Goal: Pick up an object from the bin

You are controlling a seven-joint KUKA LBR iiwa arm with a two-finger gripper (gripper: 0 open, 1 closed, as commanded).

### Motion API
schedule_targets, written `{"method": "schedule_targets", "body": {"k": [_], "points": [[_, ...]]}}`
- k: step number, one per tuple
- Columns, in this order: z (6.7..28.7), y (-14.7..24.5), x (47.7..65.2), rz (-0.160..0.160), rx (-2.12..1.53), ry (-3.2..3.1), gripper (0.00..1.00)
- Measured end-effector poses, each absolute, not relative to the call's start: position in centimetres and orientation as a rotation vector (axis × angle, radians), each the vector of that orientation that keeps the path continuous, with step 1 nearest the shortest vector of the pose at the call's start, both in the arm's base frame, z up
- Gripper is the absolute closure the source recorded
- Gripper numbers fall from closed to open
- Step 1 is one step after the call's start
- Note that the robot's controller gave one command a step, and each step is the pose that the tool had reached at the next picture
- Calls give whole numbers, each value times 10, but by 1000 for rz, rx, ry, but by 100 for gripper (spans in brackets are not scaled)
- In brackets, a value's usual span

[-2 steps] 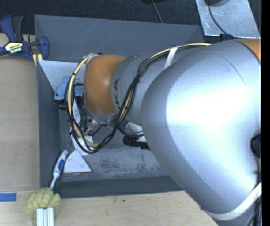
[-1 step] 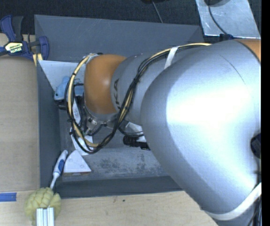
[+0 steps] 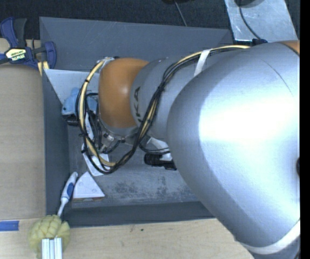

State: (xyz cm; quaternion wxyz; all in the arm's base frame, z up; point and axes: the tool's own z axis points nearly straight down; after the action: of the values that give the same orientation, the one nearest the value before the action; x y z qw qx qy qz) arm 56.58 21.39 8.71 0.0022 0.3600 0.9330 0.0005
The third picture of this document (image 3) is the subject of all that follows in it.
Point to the white triangular flat piece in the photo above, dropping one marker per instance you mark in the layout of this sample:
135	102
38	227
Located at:
92	169
87	189

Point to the light blue toy animal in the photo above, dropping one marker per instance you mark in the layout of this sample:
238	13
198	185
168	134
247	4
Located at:
69	104

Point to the white and blue toothbrush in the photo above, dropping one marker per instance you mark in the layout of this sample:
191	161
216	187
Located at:
70	189

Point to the pale wood flat board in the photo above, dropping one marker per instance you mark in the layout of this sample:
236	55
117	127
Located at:
17	144

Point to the grey metal bin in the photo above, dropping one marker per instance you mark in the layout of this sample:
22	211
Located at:
133	36

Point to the yellow knobbly toy fruit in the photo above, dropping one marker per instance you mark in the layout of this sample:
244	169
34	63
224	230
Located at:
47	227

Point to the black cylinder on white bracket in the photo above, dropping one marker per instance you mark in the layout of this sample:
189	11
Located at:
152	159

